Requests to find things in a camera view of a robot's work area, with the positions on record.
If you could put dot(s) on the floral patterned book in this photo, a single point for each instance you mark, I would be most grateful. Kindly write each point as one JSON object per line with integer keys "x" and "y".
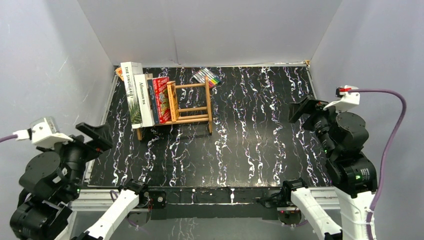
{"x": 153, "y": 103}

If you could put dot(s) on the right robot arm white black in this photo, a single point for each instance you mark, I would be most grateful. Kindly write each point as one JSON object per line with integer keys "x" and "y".
{"x": 342, "y": 135}

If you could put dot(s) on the small orange card box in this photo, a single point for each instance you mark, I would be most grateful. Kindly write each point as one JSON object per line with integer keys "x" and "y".
{"x": 119, "y": 73}

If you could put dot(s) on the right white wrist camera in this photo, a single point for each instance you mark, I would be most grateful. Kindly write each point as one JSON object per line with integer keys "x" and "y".
{"x": 347, "y": 100}

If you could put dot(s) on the red book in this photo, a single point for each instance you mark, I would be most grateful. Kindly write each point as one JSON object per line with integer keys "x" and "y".
{"x": 161, "y": 105}

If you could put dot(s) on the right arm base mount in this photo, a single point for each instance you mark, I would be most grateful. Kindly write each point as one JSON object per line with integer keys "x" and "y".
{"x": 285, "y": 202}

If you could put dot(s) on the aluminium frame rail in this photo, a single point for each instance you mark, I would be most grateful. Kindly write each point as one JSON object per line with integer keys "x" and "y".
{"x": 116, "y": 204}

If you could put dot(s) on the white palm leaf book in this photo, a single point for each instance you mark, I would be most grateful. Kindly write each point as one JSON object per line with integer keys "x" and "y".
{"x": 129, "y": 70}

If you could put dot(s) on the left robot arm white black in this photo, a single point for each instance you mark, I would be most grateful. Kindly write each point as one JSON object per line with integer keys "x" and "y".
{"x": 53, "y": 178}

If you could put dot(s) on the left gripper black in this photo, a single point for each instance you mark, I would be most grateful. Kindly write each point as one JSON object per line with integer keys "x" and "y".
{"x": 88, "y": 142}

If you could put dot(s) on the wooden book rack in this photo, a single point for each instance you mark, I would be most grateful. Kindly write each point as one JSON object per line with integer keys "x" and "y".
{"x": 190, "y": 115}

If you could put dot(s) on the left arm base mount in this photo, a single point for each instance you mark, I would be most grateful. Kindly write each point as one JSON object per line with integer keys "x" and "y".
{"x": 142, "y": 213}

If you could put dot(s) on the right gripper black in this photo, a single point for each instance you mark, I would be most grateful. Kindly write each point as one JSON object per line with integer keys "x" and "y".
{"x": 295, "y": 109}

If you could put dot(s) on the pack of coloured markers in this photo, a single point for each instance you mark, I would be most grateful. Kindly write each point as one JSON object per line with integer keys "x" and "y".
{"x": 206, "y": 74}

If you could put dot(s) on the orange Huckleberry Finn book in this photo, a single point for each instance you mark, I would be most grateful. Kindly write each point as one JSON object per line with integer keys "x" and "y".
{"x": 173, "y": 101}

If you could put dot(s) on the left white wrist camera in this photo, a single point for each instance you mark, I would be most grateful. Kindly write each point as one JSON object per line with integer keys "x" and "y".
{"x": 43, "y": 133}

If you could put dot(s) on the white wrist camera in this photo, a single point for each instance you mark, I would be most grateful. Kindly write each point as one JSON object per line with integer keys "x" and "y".
{"x": 43, "y": 133}
{"x": 347, "y": 100}

